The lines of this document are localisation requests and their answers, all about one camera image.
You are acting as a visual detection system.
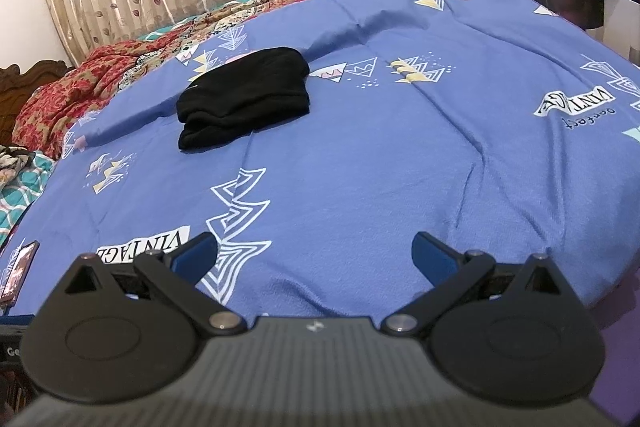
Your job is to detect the brown wooden headboard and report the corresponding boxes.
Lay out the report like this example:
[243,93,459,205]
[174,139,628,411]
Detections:
[0,60,72,145]

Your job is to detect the smartphone on bed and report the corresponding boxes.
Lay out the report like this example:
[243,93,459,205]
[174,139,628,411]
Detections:
[1,241,40,308]

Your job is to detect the teal patterned cloth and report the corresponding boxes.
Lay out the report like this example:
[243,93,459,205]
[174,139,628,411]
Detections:
[1,152,55,245]

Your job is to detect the black pants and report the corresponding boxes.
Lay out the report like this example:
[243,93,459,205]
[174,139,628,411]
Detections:
[176,46,310,150]

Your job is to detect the red floral blanket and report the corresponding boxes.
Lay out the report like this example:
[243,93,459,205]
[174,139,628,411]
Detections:
[8,0,304,159]

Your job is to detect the blue patterned bedsheet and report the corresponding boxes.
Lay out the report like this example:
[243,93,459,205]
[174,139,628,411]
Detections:
[1,0,639,319]

